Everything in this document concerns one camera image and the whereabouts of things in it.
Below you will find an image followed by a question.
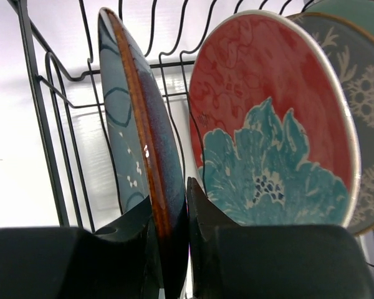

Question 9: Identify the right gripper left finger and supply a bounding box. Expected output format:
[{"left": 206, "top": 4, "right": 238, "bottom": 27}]
[{"left": 0, "top": 199, "right": 160, "bottom": 298}]

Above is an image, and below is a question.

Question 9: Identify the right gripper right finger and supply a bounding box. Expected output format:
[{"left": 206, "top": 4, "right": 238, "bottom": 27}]
[{"left": 187, "top": 178, "right": 374, "bottom": 298}]

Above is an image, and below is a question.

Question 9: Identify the teal blue plate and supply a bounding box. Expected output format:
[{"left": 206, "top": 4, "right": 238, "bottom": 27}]
[{"left": 98, "top": 7, "right": 188, "bottom": 298}]

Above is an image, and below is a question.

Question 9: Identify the red teal flower plate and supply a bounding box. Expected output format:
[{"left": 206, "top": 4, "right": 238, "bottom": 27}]
[{"left": 188, "top": 10, "right": 361, "bottom": 227}]

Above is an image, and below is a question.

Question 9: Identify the grey deer snowflake plate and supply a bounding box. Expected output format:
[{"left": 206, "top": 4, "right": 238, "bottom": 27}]
[{"left": 290, "top": 12, "right": 374, "bottom": 235}]

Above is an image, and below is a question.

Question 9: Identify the green leaf plate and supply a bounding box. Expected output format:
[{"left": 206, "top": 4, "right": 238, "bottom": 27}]
[{"left": 305, "top": 0, "right": 374, "bottom": 36}]

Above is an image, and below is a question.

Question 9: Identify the black wire dish rack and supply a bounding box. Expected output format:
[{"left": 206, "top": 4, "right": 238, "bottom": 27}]
[{"left": 6, "top": 0, "right": 374, "bottom": 299}]

